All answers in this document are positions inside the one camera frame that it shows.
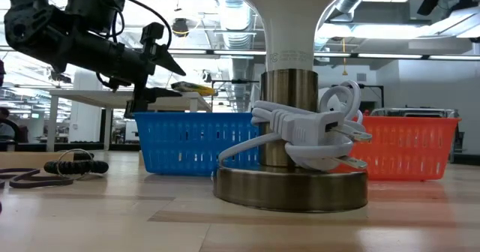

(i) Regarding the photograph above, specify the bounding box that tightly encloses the chrome metal cart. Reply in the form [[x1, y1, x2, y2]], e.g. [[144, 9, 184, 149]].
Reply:
[[370, 107, 461, 119]]

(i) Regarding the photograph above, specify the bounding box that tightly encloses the white background table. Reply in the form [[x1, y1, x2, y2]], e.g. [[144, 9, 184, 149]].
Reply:
[[45, 88, 213, 154]]

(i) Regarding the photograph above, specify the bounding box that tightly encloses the black left wrist camera cable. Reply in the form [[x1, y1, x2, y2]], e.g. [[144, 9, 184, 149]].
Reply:
[[110, 0, 173, 50]]

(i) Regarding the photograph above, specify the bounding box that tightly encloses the black background frame stand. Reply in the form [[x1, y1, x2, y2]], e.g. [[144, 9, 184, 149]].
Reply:
[[210, 78, 260, 114]]

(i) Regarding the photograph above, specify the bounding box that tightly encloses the blue plastic basket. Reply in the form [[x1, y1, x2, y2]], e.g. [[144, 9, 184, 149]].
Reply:
[[133, 111, 260, 177]]

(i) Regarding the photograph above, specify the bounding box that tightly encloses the black ceiling cable reel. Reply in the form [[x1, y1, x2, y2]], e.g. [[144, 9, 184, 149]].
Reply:
[[171, 17, 191, 38]]

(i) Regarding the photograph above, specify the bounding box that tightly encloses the yellow hanging cord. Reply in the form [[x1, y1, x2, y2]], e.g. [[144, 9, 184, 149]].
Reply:
[[340, 37, 349, 77]]

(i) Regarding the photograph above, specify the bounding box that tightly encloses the orange plastic basket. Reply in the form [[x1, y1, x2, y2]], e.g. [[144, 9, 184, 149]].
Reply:
[[329, 115, 462, 182]]

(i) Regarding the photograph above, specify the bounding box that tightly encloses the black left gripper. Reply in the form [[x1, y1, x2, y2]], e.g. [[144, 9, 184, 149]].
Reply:
[[112, 37, 187, 118]]

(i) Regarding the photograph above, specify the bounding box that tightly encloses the white lamp power cord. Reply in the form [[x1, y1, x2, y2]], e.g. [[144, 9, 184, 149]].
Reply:
[[217, 79, 373, 173]]

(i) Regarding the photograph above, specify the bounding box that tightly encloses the dark purple rubber band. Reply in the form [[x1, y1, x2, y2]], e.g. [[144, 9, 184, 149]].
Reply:
[[0, 167, 75, 190]]

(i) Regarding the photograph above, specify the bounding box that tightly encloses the person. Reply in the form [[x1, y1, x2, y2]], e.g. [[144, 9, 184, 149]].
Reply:
[[0, 107, 29, 152]]

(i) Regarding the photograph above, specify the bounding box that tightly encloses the yellow item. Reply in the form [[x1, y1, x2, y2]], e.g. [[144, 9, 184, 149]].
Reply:
[[170, 80, 218, 97]]

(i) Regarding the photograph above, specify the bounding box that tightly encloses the brass lamp with white bulb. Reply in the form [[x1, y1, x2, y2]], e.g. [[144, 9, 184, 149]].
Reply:
[[212, 0, 369, 214]]

